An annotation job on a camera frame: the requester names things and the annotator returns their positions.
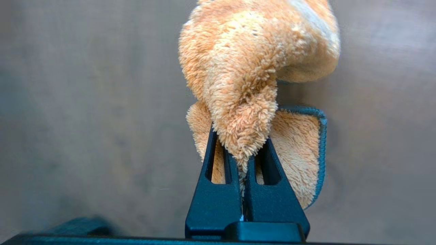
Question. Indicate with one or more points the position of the orange fluffy cloth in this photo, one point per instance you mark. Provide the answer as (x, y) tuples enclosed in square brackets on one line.
[(238, 68)]

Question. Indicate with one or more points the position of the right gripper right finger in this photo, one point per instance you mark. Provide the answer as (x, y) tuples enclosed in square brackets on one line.
[(272, 202)]

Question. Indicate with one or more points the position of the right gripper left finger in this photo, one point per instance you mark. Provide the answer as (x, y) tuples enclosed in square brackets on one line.
[(213, 203)]

